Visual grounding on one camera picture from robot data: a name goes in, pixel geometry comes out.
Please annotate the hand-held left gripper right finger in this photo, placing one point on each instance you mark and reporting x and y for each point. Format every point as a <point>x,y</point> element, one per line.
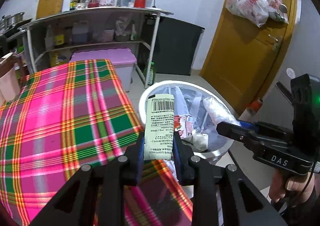
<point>178,155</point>

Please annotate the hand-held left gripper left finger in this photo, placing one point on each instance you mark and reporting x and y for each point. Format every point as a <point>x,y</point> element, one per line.
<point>141,155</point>

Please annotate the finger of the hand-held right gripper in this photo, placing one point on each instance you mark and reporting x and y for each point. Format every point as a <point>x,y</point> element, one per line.
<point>232,132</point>
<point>250,125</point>

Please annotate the red white drink carton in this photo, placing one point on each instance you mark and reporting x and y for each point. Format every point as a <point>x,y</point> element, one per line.
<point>183,127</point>

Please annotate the pale green packet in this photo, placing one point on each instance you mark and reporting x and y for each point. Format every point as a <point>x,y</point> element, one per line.
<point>160,120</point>

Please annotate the white round trash bin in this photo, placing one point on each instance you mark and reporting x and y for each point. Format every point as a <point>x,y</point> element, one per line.
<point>142,105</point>

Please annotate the person's right forearm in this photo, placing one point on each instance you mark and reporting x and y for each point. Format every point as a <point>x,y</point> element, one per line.
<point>310,209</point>

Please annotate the person's right hand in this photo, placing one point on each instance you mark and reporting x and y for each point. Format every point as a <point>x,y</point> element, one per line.
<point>292,187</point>

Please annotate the red and white tube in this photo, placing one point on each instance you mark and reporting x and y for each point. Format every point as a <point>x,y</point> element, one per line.
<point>255,107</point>

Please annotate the translucent bin liner bag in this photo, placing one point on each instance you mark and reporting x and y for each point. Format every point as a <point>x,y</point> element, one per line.
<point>190,100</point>

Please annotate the yellow wooden door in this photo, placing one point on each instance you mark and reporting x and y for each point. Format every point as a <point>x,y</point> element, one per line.
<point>237,60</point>

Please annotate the pink green plaid tablecloth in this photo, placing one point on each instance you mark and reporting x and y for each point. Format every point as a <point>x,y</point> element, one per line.
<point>75,120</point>

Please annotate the green plastic bottle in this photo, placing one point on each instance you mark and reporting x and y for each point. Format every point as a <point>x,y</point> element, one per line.
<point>150,74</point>

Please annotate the black mini fridge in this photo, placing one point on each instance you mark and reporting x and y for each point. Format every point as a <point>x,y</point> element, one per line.
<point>172,45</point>

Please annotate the purple storage box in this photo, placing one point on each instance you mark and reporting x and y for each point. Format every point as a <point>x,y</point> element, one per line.
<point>105,57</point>

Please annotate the hanging plastic bags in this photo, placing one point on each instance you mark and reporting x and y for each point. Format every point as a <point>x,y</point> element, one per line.
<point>252,3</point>

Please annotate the pink plastic tub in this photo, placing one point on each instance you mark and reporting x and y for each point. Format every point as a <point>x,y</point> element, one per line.
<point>108,36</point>

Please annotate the crumpled plastic bags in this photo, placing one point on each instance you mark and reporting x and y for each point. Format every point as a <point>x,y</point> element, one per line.
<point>125,28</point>

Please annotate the blue liquid jug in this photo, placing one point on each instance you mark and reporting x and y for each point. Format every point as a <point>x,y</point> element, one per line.
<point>80,34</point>

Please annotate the yellow oil bottle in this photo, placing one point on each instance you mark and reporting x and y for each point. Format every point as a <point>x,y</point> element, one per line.
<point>59,38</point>

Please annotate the beige pitcher with brown band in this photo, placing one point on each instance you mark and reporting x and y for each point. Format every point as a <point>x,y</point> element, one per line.
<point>10,83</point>

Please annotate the white kitchen shelf unit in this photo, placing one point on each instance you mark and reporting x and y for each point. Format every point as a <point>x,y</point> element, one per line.
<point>100,10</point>

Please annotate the pink utensil basket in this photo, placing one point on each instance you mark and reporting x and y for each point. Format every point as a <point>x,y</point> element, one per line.
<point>107,2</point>

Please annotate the small red container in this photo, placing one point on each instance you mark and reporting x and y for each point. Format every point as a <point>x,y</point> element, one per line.
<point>93,3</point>

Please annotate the small white bowl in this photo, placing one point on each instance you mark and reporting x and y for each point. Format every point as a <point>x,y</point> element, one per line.
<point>80,6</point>

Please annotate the steel steamer pot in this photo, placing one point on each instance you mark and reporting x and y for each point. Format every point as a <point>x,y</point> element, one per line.
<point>3,22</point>
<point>16,18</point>

